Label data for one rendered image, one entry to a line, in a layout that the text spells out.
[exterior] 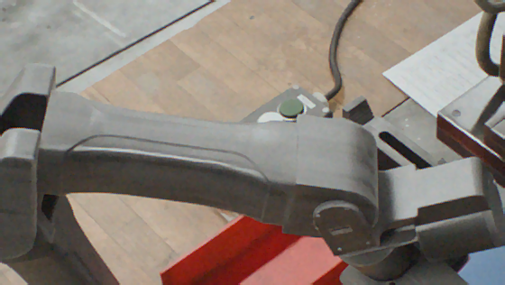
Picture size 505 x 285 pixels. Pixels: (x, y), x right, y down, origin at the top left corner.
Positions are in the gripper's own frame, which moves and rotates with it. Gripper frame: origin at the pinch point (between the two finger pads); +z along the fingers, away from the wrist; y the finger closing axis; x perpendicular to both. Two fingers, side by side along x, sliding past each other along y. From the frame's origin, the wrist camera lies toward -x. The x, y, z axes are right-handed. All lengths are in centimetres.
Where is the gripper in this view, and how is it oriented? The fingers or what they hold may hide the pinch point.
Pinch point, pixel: (432, 279)
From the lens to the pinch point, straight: 105.8
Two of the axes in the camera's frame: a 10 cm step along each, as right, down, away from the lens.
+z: 4.4, 2.7, 8.6
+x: -6.1, -6.1, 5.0
